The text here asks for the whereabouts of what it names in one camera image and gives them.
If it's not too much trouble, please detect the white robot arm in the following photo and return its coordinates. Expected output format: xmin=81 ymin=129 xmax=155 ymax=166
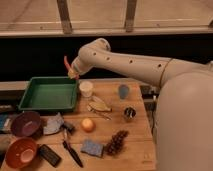
xmin=67 ymin=38 xmax=213 ymax=171

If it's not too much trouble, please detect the purple bowl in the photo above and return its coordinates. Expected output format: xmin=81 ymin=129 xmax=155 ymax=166
xmin=11 ymin=111 xmax=41 ymax=137

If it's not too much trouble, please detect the orange bowl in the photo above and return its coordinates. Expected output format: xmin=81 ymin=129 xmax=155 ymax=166
xmin=5 ymin=137 xmax=38 ymax=169

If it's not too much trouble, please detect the white cup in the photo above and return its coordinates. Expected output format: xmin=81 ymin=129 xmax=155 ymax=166
xmin=79 ymin=81 xmax=93 ymax=97

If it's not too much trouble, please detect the green plastic tray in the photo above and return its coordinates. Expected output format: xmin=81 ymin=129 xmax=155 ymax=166
xmin=19 ymin=77 xmax=78 ymax=112

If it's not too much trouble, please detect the grey crumpled cloth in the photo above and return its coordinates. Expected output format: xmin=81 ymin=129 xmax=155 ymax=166
xmin=43 ymin=113 xmax=64 ymax=135

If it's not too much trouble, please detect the blue cup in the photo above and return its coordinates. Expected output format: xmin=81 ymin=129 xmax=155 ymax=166
xmin=118 ymin=84 xmax=130 ymax=99

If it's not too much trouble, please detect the orange fruit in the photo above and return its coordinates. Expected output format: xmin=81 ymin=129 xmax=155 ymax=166
xmin=81 ymin=118 xmax=95 ymax=132

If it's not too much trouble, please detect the small dark brush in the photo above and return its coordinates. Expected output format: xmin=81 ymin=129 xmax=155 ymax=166
xmin=62 ymin=122 xmax=75 ymax=134

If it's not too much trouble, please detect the metal fork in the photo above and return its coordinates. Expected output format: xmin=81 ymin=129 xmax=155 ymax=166
xmin=88 ymin=108 xmax=111 ymax=120

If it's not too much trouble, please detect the small metal can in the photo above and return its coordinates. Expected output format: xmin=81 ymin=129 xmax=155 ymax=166
xmin=124 ymin=107 xmax=136 ymax=122

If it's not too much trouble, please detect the blue sponge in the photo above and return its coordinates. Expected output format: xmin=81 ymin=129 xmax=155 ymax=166
xmin=81 ymin=139 xmax=104 ymax=157

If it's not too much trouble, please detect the pine cone grape bunch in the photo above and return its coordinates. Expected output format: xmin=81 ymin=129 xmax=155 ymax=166
xmin=105 ymin=130 xmax=128 ymax=155

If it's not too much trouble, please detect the black rectangular block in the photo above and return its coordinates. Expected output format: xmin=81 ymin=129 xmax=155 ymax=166
xmin=39 ymin=144 xmax=61 ymax=167

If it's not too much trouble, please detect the black handled knife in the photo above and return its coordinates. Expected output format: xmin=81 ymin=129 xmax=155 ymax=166
xmin=62 ymin=129 xmax=83 ymax=168

